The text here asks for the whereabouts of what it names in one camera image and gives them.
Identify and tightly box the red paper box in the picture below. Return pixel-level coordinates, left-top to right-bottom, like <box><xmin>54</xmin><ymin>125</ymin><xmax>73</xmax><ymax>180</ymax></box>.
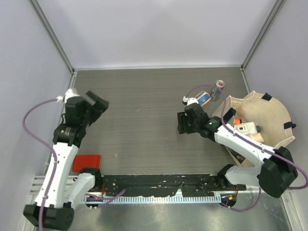
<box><xmin>72</xmin><ymin>154</ymin><xmax>101</xmax><ymax>172</ymax></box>

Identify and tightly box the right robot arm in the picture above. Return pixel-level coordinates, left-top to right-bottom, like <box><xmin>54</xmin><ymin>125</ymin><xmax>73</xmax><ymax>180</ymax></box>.
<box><xmin>177</xmin><ymin>103</ymin><xmax>298</xmax><ymax>198</ymax></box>

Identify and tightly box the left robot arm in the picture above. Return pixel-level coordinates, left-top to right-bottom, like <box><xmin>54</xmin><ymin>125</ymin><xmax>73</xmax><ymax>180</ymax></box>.
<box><xmin>22</xmin><ymin>89</ymin><xmax>109</xmax><ymax>231</ymax></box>

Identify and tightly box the white cosmetic box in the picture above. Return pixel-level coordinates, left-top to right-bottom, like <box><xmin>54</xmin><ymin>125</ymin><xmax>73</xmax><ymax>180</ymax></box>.
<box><xmin>233</xmin><ymin>122</ymin><xmax>261</xmax><ymax>135</ymax></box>

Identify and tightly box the orange blue snack pack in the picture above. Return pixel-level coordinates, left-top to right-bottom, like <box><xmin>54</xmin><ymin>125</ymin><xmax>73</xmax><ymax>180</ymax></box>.
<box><xmin>195</xmin><ymin>91</ymin><xmax>212</xmax><ymax>106</ymax></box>

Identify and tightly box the silver drink can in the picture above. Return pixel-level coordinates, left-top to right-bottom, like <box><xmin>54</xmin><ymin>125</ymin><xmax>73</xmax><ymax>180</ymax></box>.
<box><xmin>211</xmin><ymin>80</ymin><xmax>225</xmax><ymax>102</ymax></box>

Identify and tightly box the orange capped bottle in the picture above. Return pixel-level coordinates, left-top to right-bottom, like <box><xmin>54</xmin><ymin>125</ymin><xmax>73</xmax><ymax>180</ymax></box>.
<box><xmin>234</xmin><ymin>118</ymin><xmax>242</xmax><ymax>125</ymax></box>

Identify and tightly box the beige cylinder bottle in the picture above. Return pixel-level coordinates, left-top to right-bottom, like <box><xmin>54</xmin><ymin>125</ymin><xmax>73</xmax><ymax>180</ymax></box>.
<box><xmin>249</xmin><ymin>133</ymin><xmax>264</xmax><ymax>143</ymax></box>

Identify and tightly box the beige tote bag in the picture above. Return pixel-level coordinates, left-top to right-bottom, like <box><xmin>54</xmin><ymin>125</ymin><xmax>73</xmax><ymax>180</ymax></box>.
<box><xmin>211</xmin><ymin>90</ymin><xmax>297</xmax><ymax>168</ymax></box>

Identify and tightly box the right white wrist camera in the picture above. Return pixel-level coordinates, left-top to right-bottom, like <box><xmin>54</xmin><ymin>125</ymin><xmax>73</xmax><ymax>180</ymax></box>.
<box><xmin>182</xmin><ymin>96</ymin><xmax>199</xmax><ymax>106</ymax></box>

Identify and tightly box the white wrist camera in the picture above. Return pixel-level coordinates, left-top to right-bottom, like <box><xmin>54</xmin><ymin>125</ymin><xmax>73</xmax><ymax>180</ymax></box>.
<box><xmin>56</xmin><ymin>88</ymin><xmax>80</xmax><ymax>103</ymax></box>
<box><xmin>182</xmin><ymin>96</ymin><xmax>199</xmax><ymax>106</ymax></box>

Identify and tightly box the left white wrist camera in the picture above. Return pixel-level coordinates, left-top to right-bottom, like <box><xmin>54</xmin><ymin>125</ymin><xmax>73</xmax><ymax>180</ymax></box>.
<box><xmin>56</xmin><ymin>88</ymin><xmax>80</xmax><ymax>103</ymax></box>

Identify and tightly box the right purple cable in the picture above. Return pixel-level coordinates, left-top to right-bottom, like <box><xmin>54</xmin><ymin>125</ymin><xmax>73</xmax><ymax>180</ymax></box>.
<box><xmin>186</xmin><ymin>83</ymin><xmax>308</xmax><ymax>212</ymax></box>

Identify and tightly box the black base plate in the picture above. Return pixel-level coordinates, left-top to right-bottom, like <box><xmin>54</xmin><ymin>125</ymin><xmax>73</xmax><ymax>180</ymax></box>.
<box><xmin>102</xmin><ymin>174</ymin><xmax>246</xmax><ymax>197</ymax></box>

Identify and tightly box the white slotted cable duct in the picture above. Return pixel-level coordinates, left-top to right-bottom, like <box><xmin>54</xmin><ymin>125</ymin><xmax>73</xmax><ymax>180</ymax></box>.
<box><xmin>83</xmin><ymin>194</ymin><xmax>221</xmax><ymax>205</ymax></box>

